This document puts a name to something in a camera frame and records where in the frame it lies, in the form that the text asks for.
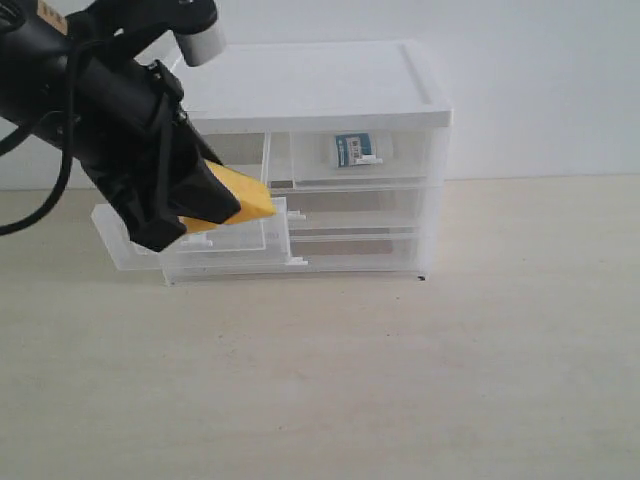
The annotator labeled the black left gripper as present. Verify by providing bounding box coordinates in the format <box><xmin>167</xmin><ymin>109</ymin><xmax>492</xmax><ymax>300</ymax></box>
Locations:
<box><xmin>64</xmin><ymin>53</ymin><xmax>240</xmax><ymax>252</ymax></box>

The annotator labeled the yellow sponge block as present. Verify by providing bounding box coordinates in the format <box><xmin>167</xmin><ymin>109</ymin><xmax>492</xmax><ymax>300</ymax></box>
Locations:
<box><xmin>179</xmin><ymin>160</ymin><xmax>277</xmax><ymax>234</ymax></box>

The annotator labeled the white blue labelled bottle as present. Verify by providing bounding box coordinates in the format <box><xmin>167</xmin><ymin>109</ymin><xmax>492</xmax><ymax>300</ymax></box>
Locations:
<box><xmin>333</xmin><ymin>132</ymin><xmax>383</xmax><ymax>168</ymax></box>

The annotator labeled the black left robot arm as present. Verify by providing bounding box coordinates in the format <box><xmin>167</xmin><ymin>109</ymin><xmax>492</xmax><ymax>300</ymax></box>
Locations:
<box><xmin>1</xmin><ymin>1</ymin><xmax>241</xmax><ymax>252</ymax></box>

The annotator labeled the clear bottom wide drawer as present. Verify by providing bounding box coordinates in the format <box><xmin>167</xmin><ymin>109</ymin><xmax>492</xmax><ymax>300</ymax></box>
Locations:
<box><xmin>161</xmin><ymin>234</ymin><xmax>432</xmax><ymax>283</ymax></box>

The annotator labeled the clear wide drawer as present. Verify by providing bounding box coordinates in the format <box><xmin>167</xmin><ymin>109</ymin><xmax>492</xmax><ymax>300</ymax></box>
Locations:
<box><xmin>161</xmin><ymin>234</ymin><xmax>432</xmax><ymax>283</ymax></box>
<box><xmin>273</xmin><ymin>189</ymin><xmax>424</xmax><ymax>231</ymax></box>

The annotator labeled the clear middle wide drawer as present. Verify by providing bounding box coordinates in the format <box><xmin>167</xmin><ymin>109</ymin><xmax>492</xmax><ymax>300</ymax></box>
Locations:
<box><xmin>273</xmin><ymin>189</ymin><xmax>424</xmax><ymax>231</ymax></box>

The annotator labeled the white plastic drawer cabinet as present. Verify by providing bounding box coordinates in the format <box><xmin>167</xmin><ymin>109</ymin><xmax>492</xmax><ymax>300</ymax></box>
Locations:
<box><xmin>166</xmin><ymin>41</ymin><xmax>452</xmax><ymax>268</ymax></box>

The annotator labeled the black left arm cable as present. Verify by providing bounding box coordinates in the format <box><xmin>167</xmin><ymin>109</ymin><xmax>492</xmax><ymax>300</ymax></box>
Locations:
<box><xmin>0</xmin><ymin>44</ymin><xmax>86</xmax><ymax>238</ymax></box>

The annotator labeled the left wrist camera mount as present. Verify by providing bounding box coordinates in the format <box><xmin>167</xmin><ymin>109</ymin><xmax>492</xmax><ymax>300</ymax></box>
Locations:
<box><xmin>67</xmin><ymin>0</ymin><xmax>226</xmax><ymax>67</ymax></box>

